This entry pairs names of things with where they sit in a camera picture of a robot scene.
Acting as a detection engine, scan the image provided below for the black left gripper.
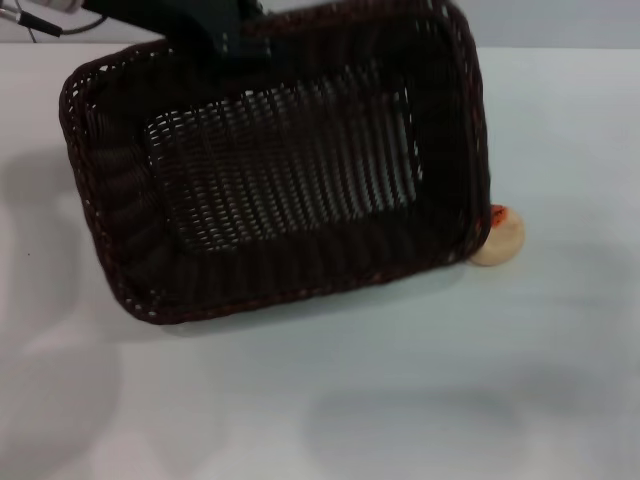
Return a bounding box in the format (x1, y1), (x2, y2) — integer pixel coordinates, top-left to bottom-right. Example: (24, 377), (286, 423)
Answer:
(81, 0), (274, 59)

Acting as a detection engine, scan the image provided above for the black woven rectangular basket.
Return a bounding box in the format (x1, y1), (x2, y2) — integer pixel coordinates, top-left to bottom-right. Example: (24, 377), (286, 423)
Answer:
(58, 0), (494, 329)

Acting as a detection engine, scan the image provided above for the beige bun with orange top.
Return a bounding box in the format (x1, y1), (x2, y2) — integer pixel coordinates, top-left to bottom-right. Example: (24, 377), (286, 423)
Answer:
(468, 204), (527, 268)

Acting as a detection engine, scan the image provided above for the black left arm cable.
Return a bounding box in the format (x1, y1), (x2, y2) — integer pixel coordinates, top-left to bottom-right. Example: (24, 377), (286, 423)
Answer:
(0, 8), (107, 42)

